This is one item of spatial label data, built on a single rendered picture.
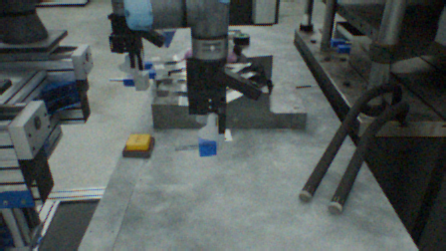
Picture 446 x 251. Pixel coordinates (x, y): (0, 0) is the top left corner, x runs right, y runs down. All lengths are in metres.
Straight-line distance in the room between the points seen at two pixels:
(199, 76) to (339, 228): 0.45
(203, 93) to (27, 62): 0.81
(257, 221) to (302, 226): 0.10
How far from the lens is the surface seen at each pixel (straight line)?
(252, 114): 1.14
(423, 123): 1.42
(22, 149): 0.94
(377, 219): 0.90
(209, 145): 0.81
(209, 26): 0.68
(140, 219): 0.85
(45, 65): 1.38
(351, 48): 1.72
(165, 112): 1.15
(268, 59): 1.53
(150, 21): 0.68
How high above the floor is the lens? 1.38
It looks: 29 degrees down
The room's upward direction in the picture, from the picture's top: straight up
